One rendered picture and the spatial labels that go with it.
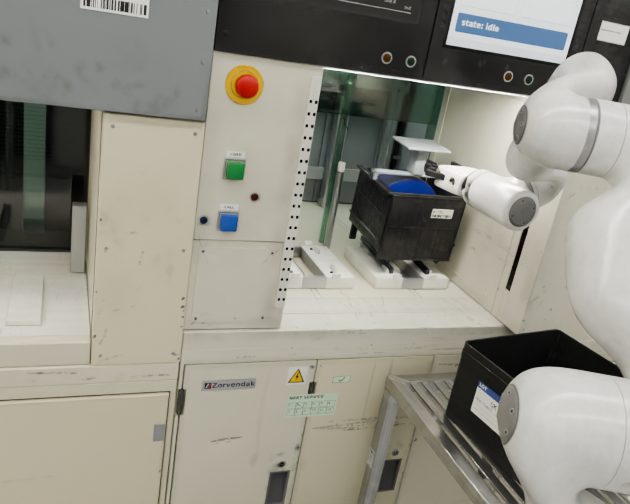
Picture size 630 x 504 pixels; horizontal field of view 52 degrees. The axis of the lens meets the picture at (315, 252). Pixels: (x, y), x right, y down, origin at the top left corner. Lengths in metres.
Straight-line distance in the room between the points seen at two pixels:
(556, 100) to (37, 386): 1.01
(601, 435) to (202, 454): 0.95
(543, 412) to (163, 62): 0.77
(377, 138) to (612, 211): 1.52
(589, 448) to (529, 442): 0.06
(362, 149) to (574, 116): 1.44
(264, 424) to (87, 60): 0.82
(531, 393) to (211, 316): 0.74
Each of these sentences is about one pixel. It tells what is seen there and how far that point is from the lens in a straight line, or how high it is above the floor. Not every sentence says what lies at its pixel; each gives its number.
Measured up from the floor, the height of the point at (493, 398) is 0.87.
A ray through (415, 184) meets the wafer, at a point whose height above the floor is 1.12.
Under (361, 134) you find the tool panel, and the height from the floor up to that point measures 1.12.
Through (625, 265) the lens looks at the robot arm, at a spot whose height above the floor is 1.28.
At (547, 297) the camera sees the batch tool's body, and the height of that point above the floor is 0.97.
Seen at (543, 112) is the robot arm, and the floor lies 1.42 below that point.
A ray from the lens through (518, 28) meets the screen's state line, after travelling 1.37.
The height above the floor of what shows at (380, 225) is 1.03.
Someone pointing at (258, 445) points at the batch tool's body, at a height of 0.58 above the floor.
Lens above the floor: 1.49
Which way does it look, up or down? 20 degrees down
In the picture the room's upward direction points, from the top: 10 degrees clockwise
